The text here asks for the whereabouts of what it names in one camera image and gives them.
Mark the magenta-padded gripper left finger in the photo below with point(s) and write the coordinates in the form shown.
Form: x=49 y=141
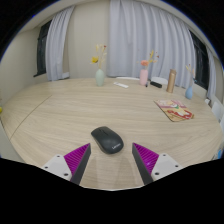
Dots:
x=58 y=165

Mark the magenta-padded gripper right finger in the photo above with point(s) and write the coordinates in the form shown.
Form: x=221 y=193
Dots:
x=165 y=164

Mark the pink vase with dried flowers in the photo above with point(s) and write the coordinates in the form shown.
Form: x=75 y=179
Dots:
x=143 y=77

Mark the small black box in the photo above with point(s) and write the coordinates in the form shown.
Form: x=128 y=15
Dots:
x=156 y=84

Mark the gold drink bottle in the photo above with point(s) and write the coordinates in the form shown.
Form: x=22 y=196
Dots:
x=171 y=81

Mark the dark window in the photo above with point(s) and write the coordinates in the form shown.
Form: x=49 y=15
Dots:
x=201 y=63
x=41 y=50

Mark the green vase with dried flowers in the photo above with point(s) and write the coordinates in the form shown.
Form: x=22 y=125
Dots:
x=100 y=78

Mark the cartoon print mouse pad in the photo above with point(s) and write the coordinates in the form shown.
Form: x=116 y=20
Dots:
x=173 y=110

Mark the narrow white curtain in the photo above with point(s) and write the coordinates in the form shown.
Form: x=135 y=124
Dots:
x=56 y=50
x=210 y=76

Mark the wide white curtain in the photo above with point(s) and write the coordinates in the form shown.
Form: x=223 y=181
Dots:
x=140 y=33

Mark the dark marker pen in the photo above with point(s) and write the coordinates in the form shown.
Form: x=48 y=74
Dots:
x=146 y=84

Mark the black computer mouse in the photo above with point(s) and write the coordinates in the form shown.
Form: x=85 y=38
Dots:
x=106 y=139

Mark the blue vase with dried flowers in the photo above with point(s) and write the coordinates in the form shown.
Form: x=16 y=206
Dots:
x=189 y=93

